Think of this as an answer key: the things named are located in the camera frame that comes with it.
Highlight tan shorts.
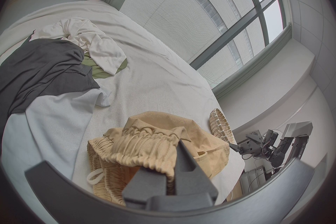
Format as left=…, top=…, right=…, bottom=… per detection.
left=87, top=111, right=230, bottom=206

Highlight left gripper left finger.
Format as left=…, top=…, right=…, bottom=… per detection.
left=123, top=166, right=168, bottom=204

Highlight round woven basket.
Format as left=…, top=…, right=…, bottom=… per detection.
left=209, top=108, right=234, bottom=145

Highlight window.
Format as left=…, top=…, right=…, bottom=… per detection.
left=115, top=0, right=289, bottom=95

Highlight green garment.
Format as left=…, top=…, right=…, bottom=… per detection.
left=81, top=52, right=128, bottom=79

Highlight black garment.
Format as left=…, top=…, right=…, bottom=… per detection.
left=0, top=30, right=101, bottom=126

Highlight white garment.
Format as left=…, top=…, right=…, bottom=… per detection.
left=30, top=17, right=126, bottom=75

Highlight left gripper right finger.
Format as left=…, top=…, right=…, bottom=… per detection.
left=174, top=140, right=219, bottom=205

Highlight pale blue garment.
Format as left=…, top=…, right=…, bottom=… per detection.
left=25, top=88, right=112, bottom=182

